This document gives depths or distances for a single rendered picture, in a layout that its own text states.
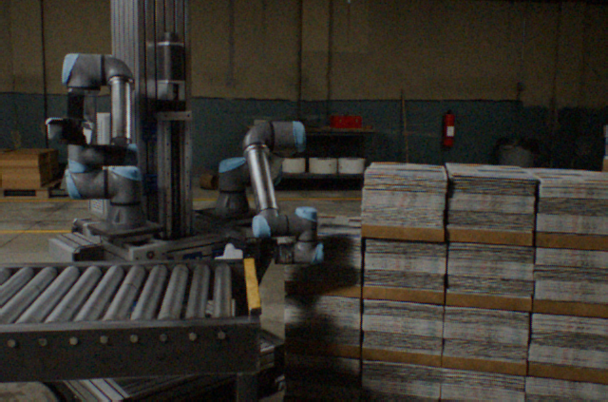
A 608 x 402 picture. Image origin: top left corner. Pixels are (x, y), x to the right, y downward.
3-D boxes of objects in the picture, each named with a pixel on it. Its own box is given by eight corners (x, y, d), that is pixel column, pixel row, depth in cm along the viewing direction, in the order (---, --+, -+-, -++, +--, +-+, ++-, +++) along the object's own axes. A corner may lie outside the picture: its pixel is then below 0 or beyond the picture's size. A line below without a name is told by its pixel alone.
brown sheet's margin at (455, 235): (441, 219, 238) (441, 208, 237) (515, 222, 232) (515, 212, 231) (444, 240, 201) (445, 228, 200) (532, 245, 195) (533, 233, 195)
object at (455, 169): (445, 164, 234) (445, 162, 234) (520, 167, 228) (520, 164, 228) (448, 177, 198) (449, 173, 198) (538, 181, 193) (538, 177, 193)
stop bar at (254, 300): (255, 263, 181) (255, 258, 181) (263, 315, 139) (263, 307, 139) (244, 264, 181) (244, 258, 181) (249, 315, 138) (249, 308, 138)
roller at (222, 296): (231, 277, 184) (231, 261, 184) (232, 337, 138) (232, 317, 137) (215, 277, 183) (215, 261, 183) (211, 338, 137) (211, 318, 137)
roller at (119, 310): (149, 275, 181) (142, 260, 180) (123, 336, 134) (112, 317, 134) (135, 281, 180) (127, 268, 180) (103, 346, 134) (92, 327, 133)
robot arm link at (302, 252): (321, 237, 203) (320, 260, 204) (290, 238, 202) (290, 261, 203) (324, 242, 196) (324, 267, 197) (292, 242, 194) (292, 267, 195)
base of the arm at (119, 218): (99, 224, 225) (98, 199, 223) (136, 220, 235) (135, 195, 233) (115, 231, 214) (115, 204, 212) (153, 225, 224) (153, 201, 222)
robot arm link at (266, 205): (238, 114, 214) (258, 228, 186) (267, 115, 217) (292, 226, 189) (234, 135, 223) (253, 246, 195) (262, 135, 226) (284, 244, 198)
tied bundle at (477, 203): (441, 220, 238) (443, 163, 235) (516, 224, 232) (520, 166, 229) (444, 241, 201) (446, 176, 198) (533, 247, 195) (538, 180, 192)
